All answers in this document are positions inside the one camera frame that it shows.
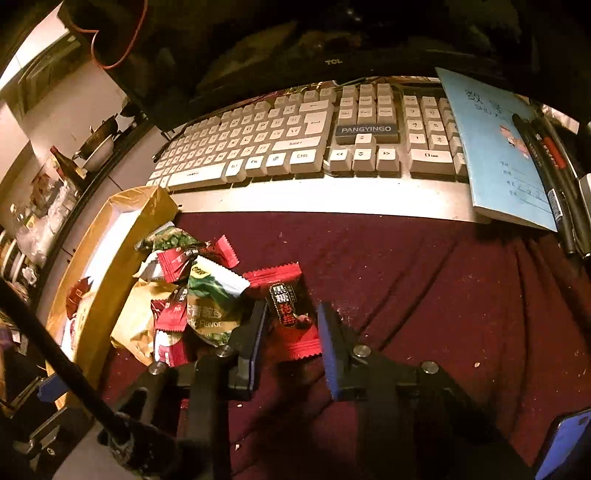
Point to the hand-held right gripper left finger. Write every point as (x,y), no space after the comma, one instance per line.
(253,350)

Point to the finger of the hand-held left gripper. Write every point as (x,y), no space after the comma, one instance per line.
(53,386)

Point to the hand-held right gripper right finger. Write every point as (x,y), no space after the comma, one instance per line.
(331,355)

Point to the red packet with black label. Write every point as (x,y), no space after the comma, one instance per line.
(286,318)

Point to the large green pea packet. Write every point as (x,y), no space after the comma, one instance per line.
(214,295)

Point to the white and red snack packet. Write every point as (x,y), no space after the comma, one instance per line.
(168,350)

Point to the small red snack packet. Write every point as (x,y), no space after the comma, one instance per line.
(173,311)

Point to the gold snack packet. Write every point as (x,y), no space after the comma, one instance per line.
(136,318)

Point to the small green snack packet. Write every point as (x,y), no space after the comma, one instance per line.
(173,240)

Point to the white box with yellow tape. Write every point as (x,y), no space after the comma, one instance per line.
(120,258)

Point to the dark metal bar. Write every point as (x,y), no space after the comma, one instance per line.
(60,360)

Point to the dark red patterned packet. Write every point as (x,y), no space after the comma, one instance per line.
(76,295)

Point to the dark red tablecloth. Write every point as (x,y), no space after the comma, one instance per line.
(415,300)

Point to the black kitchen counter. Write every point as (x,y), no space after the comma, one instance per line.
(55,251)

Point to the white dish rack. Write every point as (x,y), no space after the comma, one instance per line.
(9,258)

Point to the pile of plastic bags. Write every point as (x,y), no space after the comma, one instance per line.
(51,212)

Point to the beige computer keyboard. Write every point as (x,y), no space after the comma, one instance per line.
(258,147)

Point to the grey lower kitchen cabinets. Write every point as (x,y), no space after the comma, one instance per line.
(124,175)

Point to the brown glass bottle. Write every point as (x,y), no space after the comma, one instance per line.
(69,168)

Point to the white bowl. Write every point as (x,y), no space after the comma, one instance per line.
(99,157)

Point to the blue flat object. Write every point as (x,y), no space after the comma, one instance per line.
(565,443)

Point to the dark frying pan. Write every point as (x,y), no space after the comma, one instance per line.
(97,134)

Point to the light blue notebook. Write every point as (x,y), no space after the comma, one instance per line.
(494,147)

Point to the wok with lid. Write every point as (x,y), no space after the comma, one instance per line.
(130,110)

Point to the black pen with red label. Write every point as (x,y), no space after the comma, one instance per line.
(558,157)

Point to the black computer monitor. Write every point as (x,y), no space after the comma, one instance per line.
(286,41)

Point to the upper kitchen cabinet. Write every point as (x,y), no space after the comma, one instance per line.
(41,64)

